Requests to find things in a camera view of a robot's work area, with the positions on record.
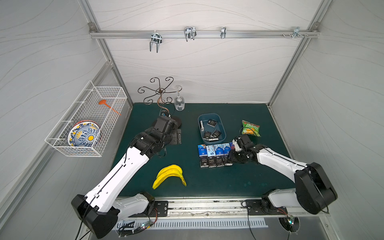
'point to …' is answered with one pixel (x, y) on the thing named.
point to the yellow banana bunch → (174, 170)
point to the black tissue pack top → (212, 122)
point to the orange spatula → (103, 102)
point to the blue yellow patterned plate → (84, 133)
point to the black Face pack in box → (207, 135)
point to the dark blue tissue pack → (202, 150)
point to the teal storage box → (211, 128)
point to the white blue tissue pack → (210, 150)
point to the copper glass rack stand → (159, 97)
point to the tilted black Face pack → (215, 134)
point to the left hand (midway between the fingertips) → (173, 134)
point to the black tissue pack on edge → (201, 126)
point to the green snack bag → (249, 128)
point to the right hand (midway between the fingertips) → (230, 156)
